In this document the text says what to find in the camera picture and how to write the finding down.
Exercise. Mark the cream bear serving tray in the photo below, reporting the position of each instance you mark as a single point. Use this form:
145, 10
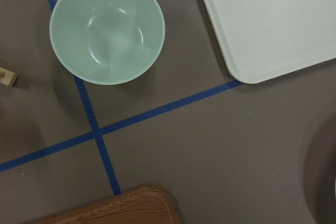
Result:
264, 39

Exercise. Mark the green bowl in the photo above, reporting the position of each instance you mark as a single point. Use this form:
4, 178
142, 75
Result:
107, 42

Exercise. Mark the wooden cutting board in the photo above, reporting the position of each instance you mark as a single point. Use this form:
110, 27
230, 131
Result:
147, 204

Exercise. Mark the wooden drying rack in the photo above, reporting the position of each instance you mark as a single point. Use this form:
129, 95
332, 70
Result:
8, 78

